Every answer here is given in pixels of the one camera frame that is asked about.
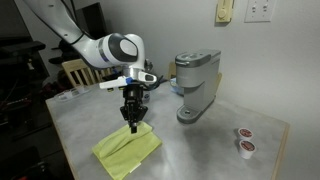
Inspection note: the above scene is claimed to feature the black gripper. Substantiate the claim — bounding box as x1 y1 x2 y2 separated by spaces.
119 83 149 134

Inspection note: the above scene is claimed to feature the yellow-green microfiber towel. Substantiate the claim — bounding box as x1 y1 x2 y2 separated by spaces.
92 120 163 180

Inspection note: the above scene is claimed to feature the white tissue box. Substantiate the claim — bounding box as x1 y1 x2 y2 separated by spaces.
142 87 152 103

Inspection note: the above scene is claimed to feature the light blue cardboard box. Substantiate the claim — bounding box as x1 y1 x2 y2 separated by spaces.
169 77 185 98

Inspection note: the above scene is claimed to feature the clear plastic tray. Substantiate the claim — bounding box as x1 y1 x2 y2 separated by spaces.
53 85 92 103

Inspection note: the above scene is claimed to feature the grey coffee maker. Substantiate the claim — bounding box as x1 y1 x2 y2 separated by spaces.
174 49 223 125

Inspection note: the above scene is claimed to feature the wooden slatted chair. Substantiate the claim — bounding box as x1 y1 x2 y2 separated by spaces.
61 58 123 88

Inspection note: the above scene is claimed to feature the white coffee pod red lid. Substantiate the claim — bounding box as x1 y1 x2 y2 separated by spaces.
238 139 258 160
237 127 254 141

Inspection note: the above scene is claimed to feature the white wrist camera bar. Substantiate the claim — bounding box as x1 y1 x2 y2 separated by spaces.
99 71 158 90

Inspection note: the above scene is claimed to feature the beige wall thermostat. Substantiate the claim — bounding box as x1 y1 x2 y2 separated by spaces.
215 0 235 24

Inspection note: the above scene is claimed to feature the white light switch plate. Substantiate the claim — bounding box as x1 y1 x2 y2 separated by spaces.
244 0 278 24

